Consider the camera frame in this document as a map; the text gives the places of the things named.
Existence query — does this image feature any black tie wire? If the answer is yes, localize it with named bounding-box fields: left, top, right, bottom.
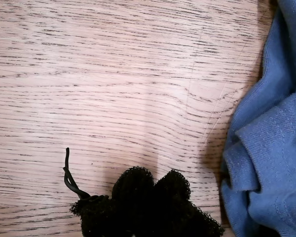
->
left=63, top=147, right=109, bottom=202

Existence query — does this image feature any black gripper foam-covered finger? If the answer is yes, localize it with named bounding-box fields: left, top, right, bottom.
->
left=69, top=166, right=156, bottom=237
left=148, top=169, right=225, bottom=237

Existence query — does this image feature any blue T-shirt with print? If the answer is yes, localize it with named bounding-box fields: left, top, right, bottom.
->
left=221, top=0, right=296, bottom=237

